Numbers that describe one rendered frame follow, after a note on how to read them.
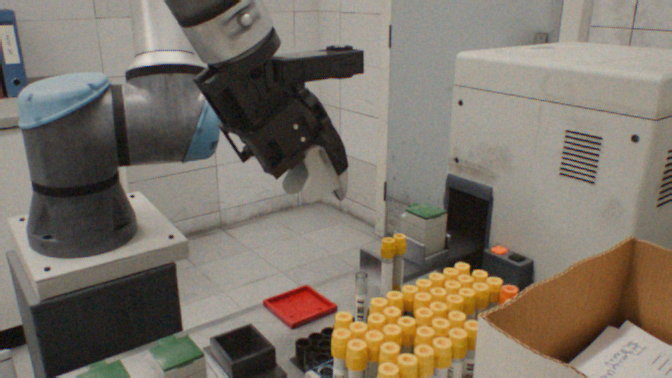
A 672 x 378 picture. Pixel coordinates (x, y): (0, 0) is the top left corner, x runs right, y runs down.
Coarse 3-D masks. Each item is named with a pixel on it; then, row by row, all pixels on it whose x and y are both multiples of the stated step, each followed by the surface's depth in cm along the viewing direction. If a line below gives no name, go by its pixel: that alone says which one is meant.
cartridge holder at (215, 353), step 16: (224, 336) 59; (240, 336) 60; (256, 336) 60; (208, 352) 60; (224, 352) 56; (240, 352) 60; (256, 352) 60; (272, 352) 57; (224, 368) 56; (240, 368) 55; (256, 368) 56; (272, 368) 57
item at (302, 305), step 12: (300, 288) 74; (312, 288) 74; (264, 300) 71; (276, 300) 72; (288, 300) 72; (300, 300) 72; (312, 300) 72; (324, 300) 71; (276, 312) 69; (288, 312) 69; (300, 312) 69; (312, 312) 69; (324, 312) 69; (288, 324) 67; (300, 324) 67
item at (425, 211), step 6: (414, 204) 75; (420, 204) 75; (426, 204) 75; (408, 210) 73; (414, 210) 73; (420, 210) 73; (426, 210) 73; (432, 210) 73; (438, 210) 73; (444, 210) 73; (420, 216) 72; (426, 216) 71; (432, 216) 71; (438, 216) 72
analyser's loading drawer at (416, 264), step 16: (448, 240) 74; (464, 240) 80; (480, 240) 80; (368, 256) 72; (416, 256) 73; (432, 256) 73; (448, 256) 75; (464, 256) 77; (368, 272) 73; (416, 272) 71
